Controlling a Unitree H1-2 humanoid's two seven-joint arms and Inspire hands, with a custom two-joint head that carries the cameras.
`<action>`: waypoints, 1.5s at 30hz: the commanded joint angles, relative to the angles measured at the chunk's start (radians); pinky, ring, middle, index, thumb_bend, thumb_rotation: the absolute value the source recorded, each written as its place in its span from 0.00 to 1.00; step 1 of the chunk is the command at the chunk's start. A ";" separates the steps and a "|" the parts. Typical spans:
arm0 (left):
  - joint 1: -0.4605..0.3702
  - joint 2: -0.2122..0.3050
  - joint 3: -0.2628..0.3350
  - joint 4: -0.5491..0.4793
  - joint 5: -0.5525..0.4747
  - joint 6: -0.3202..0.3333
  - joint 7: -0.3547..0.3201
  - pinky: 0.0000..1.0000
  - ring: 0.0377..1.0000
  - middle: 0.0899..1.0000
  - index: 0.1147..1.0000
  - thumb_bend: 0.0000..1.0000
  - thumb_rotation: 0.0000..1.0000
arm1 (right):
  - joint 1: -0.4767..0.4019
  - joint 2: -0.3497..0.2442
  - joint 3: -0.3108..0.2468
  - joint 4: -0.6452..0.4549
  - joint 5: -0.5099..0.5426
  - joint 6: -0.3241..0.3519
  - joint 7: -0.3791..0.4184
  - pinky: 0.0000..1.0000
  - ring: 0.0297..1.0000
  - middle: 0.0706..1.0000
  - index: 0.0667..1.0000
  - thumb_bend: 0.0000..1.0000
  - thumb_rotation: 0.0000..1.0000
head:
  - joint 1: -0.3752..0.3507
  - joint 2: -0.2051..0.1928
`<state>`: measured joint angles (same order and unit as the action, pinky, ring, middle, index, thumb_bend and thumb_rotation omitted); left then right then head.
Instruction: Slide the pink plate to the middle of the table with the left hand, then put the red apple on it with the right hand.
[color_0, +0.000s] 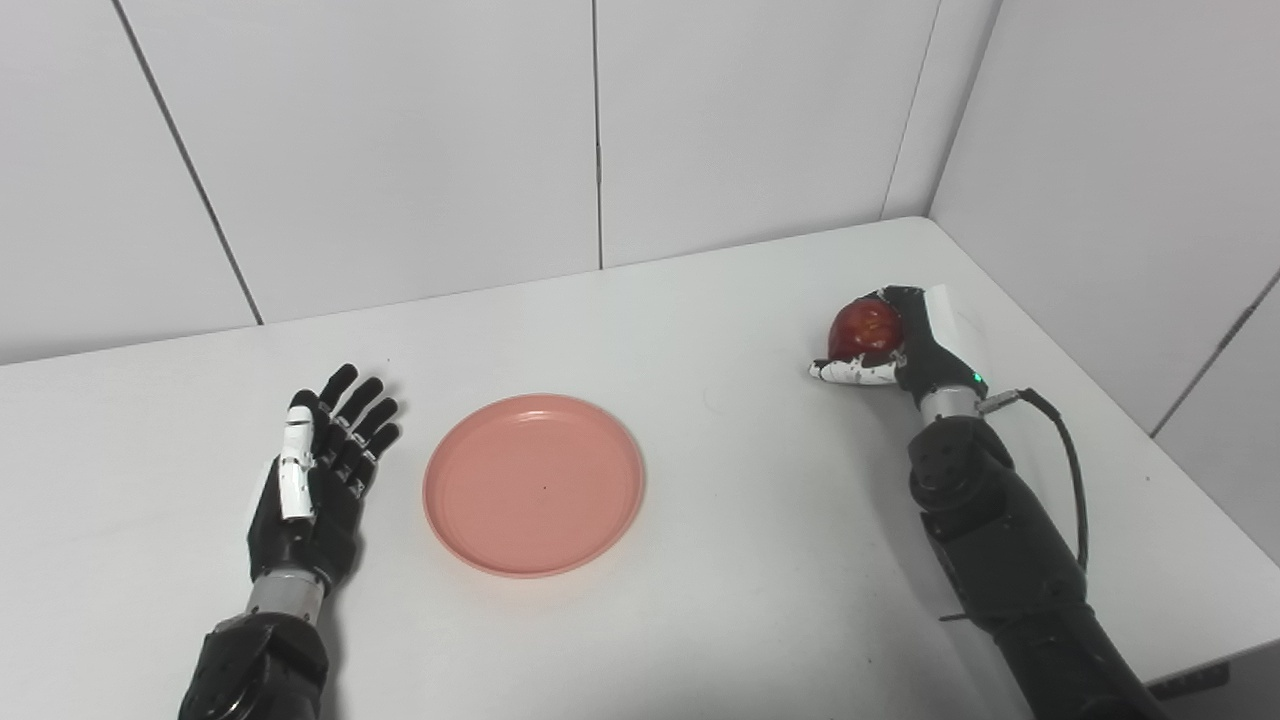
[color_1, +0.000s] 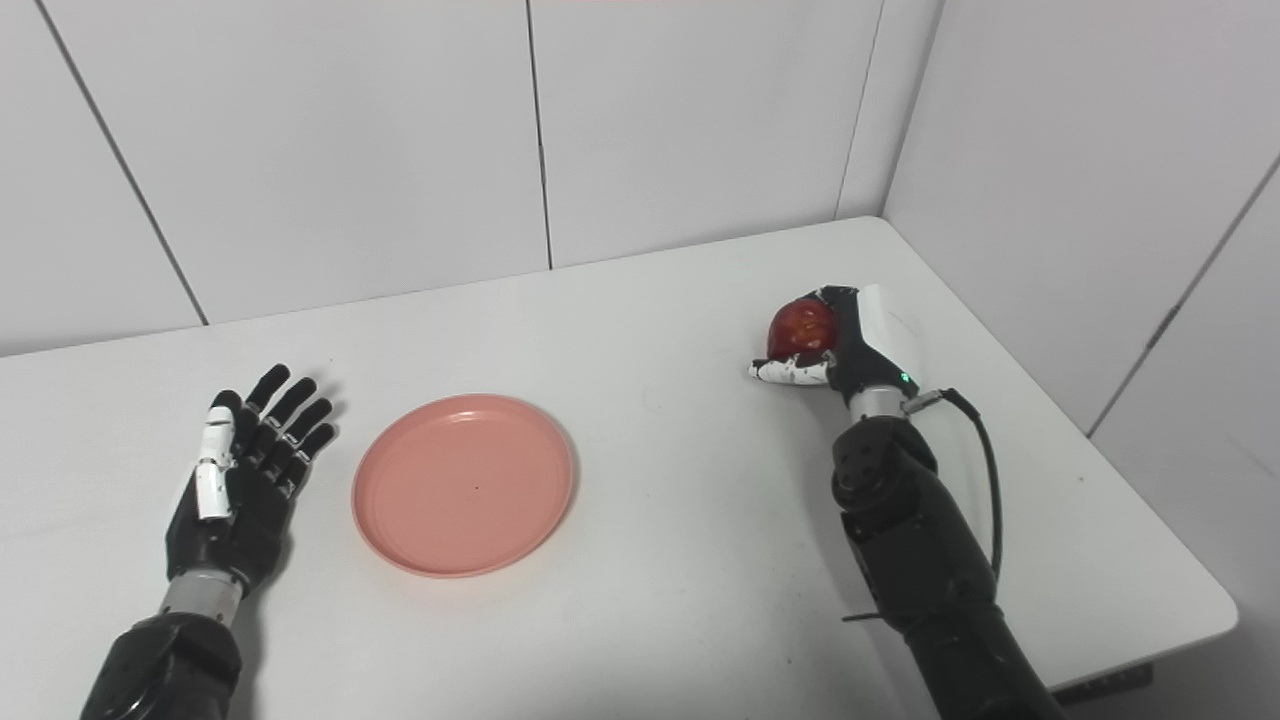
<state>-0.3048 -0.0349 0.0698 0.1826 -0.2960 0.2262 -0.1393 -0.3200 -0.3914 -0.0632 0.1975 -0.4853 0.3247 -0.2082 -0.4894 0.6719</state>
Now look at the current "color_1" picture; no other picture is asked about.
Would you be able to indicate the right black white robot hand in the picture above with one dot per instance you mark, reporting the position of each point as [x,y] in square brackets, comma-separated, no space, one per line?
[870,340]

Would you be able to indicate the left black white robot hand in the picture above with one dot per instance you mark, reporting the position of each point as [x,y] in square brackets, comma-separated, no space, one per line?
[240,490]

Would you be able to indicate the red apple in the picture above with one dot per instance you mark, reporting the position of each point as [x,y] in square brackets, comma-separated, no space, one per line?
[800,328]

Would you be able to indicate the pink round plate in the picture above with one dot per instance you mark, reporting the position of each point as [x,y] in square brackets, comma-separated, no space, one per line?
[464,485]

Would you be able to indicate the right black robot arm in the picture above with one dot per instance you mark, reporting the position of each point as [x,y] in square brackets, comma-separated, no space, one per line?
[920,560]

